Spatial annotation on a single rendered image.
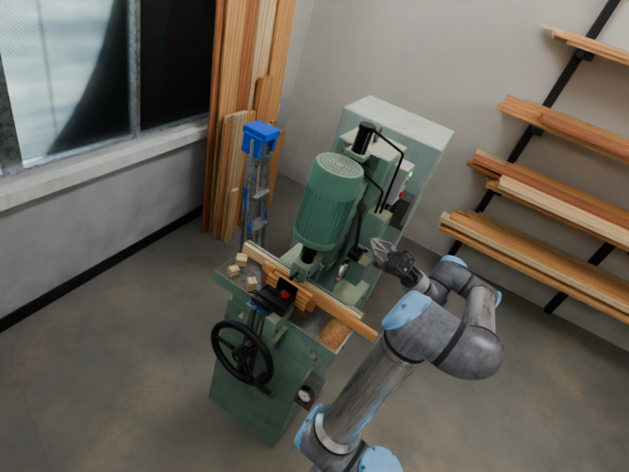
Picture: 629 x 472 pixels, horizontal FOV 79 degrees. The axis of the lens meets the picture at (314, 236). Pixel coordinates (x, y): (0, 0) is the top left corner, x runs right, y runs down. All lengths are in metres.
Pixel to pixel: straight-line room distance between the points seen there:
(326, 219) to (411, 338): 0.57
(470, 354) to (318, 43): 3.31
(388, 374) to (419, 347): 0.13
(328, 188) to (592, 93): 2.62
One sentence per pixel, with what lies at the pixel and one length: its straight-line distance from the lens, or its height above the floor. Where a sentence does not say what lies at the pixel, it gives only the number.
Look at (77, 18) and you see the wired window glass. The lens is 2.22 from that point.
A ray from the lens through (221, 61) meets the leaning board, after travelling 2.68.
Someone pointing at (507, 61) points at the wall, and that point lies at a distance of 3.48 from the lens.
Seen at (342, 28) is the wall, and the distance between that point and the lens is 3.75.
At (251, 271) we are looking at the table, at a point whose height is 0.90.
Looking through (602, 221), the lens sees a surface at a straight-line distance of 3.33.
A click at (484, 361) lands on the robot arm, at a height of 1.47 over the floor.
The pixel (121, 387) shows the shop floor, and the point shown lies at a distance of 2.36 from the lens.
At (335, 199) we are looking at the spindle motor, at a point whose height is 1.42.
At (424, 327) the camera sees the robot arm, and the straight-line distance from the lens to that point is 0.86.
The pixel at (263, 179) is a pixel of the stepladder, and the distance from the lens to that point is 2.47.
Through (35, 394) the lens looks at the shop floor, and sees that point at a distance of 2.42.
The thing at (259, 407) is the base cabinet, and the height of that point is 0.26.
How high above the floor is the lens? 2.03
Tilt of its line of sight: 36 degrees down
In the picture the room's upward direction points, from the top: 19 degrees clockwise
